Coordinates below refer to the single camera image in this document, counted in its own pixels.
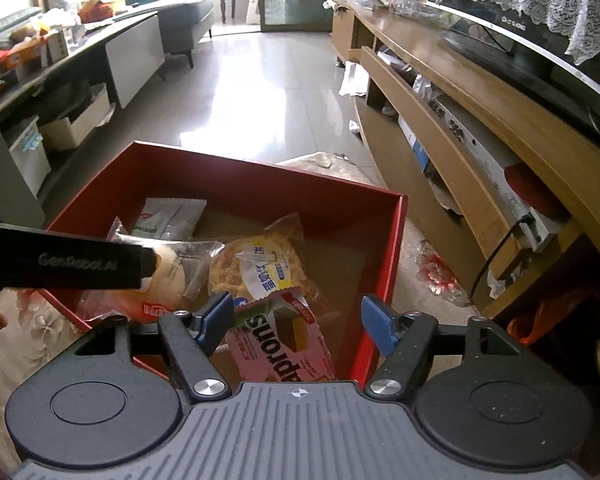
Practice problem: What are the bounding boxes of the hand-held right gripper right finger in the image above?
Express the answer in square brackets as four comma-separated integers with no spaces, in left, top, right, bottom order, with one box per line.
[361,294,546,404]

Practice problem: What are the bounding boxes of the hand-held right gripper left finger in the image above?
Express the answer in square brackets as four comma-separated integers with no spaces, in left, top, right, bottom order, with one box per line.
[55,291,235,405]

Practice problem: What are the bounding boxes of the pink wafer packet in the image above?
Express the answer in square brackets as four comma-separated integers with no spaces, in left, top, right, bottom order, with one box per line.
[224,287,338,383]

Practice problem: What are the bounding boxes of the clear bread packet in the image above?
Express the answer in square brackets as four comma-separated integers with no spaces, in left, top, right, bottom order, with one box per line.
[80,216,226,323]

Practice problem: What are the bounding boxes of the yellow corn snack packet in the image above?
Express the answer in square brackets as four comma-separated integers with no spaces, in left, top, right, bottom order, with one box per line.
[208,212,323,308]

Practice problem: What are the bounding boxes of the white green snack packet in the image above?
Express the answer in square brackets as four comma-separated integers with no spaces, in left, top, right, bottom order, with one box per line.
[129,197,208,241]

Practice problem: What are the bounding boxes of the red cardboard box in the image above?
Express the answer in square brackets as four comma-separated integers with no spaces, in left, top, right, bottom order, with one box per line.
[45,140,409,386]

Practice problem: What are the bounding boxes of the white blue box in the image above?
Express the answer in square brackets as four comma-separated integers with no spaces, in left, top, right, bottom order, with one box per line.
[7,117,52,196]

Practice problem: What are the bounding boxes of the white storage box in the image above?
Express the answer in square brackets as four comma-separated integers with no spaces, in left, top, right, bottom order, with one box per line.
[40,85,116,153]

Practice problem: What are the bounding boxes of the orange plastic bag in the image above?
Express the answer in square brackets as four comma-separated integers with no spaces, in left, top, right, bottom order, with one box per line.
[507,300,600,346]

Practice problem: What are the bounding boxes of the blue white carton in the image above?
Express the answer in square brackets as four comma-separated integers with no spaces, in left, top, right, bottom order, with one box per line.
[397,115,431,173]

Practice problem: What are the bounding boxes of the white media player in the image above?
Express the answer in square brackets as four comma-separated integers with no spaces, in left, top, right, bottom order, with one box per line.
[427,95,553,253]

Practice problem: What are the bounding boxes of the red flat item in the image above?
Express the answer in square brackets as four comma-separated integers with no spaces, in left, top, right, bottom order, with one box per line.
[505,162,573,221]

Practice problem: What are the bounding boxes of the dark coffee table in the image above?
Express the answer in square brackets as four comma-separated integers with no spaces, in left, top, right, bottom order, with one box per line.
[0,10,161,226]

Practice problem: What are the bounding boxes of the pile of snack packets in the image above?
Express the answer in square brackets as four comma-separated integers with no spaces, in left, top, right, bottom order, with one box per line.
[0,0,126,106]

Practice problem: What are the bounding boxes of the dark green cushion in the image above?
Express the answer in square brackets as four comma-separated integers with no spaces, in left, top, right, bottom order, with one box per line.
[0,6,43,43]

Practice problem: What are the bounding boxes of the white paper on floor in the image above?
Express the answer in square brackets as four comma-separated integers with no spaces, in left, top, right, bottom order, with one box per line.
[337,60,371,97]

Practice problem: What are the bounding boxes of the grey green sofa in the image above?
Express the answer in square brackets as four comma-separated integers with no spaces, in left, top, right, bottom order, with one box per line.
[125,0,216,81]

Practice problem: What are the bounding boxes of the wooden television stand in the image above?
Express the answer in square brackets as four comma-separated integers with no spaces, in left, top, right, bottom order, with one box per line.
[330,2,600,321]

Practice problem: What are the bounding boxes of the flat screen television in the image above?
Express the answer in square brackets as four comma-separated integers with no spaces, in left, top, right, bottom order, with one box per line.
[425,0,600,148]

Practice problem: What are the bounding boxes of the black cable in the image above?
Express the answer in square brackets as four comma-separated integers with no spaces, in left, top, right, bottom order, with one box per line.
[470,215,536,301]

